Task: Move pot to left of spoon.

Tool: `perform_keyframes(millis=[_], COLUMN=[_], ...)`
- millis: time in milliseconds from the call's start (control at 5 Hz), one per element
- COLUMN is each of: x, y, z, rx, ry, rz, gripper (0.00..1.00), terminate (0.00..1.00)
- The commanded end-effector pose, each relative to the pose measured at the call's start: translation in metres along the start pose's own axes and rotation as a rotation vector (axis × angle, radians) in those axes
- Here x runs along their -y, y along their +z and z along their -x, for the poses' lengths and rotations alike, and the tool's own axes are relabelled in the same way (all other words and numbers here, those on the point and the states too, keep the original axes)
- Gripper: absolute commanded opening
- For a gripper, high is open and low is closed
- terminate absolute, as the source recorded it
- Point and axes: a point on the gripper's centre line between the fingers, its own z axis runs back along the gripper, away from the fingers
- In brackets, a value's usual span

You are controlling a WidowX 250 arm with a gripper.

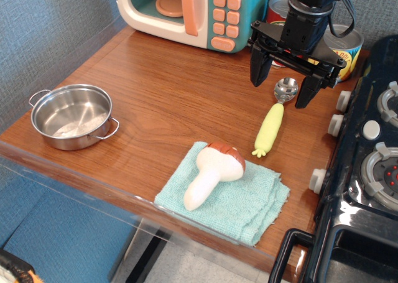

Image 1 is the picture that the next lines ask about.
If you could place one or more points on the toy microwave teal and peach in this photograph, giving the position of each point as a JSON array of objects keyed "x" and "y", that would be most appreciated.
[{"x": 219, "y": 25}]

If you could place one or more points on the spoon with yellow-green handle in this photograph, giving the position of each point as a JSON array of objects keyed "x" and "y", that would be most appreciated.
[{"x": 284, "y": 91}]

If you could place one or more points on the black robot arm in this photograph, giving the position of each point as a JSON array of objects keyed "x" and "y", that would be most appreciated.
[{"x": 321, "y": 5}]

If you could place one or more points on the black toy stove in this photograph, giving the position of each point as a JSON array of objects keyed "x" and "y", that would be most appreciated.
[{"x": 355, "y": 237}]

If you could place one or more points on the pineapple slices can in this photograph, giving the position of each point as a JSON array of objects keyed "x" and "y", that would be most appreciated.
[{"x": 348, "y": 48}]

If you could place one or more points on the tomato sauce can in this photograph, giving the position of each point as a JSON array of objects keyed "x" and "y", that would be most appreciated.
[{"x": 277, "y": 12}]

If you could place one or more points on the orange black object corner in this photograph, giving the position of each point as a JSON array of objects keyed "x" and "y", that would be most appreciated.
[{"x": 14, "y": 269}]

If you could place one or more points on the small stainless steel pot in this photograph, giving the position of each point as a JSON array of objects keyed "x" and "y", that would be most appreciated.
[{"x": 73, "y": 117}]

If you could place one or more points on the light teal folded cloth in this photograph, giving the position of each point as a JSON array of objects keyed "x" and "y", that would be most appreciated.
[{"x": 238, "y": 211}]

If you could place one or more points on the plush mushroom toy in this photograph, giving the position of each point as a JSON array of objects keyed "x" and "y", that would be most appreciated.
[{"x": 217, "y": 162}]

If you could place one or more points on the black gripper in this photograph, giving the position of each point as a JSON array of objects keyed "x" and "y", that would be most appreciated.
[{"x": 299, "y": 45}]

